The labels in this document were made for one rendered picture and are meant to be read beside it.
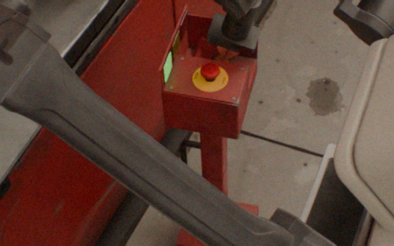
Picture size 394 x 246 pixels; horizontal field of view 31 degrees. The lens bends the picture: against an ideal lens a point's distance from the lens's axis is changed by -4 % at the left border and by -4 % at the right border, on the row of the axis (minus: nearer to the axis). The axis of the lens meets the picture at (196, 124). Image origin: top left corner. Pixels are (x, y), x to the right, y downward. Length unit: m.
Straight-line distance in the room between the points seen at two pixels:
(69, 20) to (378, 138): 0.94
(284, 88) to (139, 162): 1.94
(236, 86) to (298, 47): 1.19
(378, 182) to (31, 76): 0.36
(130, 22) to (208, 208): 1.09
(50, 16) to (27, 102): 0.98
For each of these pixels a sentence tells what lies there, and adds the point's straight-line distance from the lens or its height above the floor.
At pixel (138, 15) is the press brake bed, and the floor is 0.74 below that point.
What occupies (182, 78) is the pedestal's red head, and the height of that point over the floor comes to 0.78.
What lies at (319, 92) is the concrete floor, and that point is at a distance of 2.54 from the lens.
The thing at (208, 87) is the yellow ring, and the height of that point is 0.78.
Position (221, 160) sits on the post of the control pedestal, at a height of 0.47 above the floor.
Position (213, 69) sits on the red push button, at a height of 0.81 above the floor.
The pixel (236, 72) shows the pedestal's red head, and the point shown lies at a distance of 1.53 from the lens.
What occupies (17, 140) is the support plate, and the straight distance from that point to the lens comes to 1.20.
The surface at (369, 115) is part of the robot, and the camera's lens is 0.77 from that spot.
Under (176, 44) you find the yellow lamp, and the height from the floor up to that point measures 0.81.
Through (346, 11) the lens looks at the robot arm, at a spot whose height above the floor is 1.25.
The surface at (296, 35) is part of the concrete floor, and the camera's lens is 2.72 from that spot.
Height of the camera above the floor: 1.92
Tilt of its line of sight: 52 degrees down
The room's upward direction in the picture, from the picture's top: 3 degrees counter-clockwise
